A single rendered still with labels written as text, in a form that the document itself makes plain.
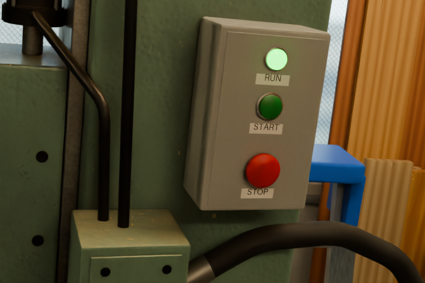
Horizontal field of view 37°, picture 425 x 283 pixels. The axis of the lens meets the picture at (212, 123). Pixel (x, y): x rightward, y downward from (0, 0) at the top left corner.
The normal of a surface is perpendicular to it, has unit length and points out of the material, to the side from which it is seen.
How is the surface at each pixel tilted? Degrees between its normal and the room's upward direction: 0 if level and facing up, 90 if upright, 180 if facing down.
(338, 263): 82
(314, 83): 90
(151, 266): 90
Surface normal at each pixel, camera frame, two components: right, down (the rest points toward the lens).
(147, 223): 0.11, -0.97
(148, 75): 0.29, 0.25
